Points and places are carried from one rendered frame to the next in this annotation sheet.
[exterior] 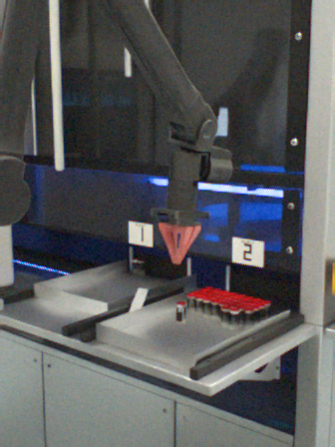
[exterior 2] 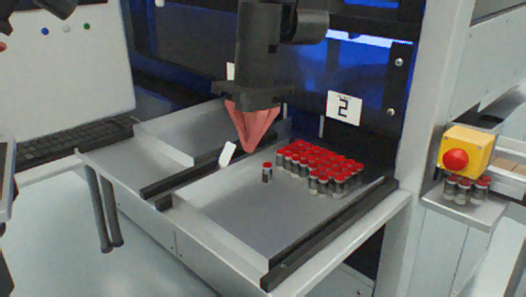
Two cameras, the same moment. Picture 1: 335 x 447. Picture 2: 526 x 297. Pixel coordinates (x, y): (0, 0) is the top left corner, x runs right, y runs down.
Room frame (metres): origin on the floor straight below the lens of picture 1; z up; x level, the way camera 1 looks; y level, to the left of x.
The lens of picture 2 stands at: (0.63, -0.08, 1.34)
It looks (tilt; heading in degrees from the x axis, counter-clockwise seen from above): 27 degrees down; 5
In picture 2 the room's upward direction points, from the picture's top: straight up
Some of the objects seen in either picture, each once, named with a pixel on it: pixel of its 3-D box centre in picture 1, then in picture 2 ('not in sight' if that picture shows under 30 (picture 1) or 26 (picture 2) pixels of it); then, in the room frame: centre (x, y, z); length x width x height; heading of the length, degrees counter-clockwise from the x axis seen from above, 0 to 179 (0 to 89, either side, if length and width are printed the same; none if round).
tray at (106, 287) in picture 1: (118, 284); (214, 126); (1.61, 0.12, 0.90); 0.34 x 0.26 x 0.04; 140
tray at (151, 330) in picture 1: (195, 323); (280, 191); (1.30, -0.07, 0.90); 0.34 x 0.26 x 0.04; 140
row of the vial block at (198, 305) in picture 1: (219, 310); (307, 172); (1.37, -0.12, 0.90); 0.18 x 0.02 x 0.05; 50
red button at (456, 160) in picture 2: not in sight; (456, 159); (1.29, -0.38, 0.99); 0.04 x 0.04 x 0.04; 50
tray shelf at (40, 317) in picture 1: (149, 314); (239, 165); (1.44, 0.04, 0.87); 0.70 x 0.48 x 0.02; 50
